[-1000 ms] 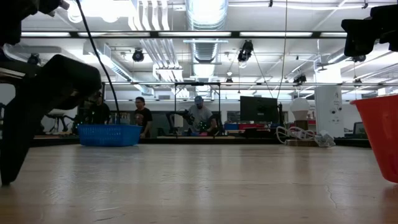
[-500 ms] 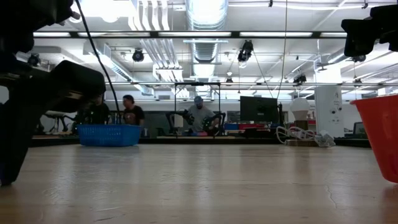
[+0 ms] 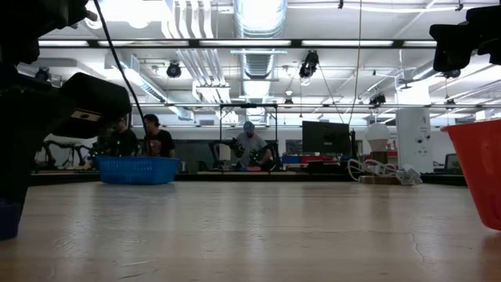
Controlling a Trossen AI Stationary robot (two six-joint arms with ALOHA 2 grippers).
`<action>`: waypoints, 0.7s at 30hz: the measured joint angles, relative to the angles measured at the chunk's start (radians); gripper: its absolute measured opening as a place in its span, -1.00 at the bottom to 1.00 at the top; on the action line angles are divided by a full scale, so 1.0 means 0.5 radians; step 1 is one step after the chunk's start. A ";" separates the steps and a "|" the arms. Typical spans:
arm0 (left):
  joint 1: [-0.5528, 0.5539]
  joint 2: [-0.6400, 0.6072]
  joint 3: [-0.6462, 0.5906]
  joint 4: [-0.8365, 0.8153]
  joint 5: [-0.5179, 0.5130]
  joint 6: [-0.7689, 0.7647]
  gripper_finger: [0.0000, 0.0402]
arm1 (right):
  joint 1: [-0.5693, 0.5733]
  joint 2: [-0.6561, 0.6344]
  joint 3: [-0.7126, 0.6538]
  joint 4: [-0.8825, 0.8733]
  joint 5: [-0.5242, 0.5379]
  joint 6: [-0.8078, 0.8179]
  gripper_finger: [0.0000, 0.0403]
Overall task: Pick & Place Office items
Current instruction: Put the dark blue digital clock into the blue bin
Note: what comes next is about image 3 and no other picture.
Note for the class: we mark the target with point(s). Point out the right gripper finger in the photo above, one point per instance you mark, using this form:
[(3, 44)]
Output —
[(454, 45)]

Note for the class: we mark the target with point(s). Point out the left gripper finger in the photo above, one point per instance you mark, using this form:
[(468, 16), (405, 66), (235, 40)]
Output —
[(98, 102)]

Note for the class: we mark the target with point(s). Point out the navy blue box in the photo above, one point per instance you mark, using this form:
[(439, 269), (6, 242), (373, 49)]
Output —
[(9, 219)]

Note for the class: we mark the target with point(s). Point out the orange plastic basket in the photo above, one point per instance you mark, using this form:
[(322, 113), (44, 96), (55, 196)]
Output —
[(479, 172)]

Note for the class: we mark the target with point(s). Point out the black background robot arm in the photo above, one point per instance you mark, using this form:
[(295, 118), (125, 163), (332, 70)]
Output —
[(274, 156), (62, 147), (219, 150)]

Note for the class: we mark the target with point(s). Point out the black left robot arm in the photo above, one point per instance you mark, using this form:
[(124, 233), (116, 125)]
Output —
[(35, 19)]

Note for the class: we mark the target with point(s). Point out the person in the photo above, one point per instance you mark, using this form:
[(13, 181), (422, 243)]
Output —
[(123, 143), (160, 141), (250, 147)]

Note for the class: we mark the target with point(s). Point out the blue plastic basket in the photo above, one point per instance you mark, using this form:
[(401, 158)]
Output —
[(137, 171)]

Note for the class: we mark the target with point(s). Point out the white bulb and wrappers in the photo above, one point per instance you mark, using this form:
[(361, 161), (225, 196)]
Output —
[(377, 135)]

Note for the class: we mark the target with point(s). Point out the black monitor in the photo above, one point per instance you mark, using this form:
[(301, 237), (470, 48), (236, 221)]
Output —
[(325, 137)]

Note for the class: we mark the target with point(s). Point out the red storage bin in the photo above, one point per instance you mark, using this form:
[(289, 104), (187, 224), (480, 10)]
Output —
[(317, 158)]

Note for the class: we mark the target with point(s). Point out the blue storage bin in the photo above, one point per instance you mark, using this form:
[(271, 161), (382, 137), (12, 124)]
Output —
[(292, 160)]

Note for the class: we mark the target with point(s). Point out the black ceiling camera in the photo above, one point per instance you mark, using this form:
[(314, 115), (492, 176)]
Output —
[(309, 64), (452, 73), (174, 69), (42, 74)]

